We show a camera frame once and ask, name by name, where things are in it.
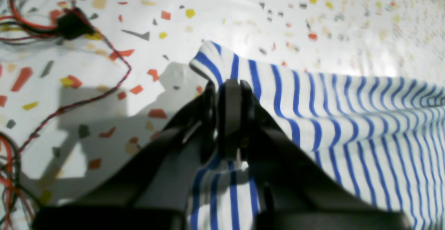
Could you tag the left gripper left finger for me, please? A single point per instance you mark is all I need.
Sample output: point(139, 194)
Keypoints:
point(151, 190)

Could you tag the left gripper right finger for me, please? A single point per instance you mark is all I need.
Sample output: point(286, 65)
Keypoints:
point(293, 192)

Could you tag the blue white striped t-shirt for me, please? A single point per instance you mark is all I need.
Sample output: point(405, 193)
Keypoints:
point(381, 138)

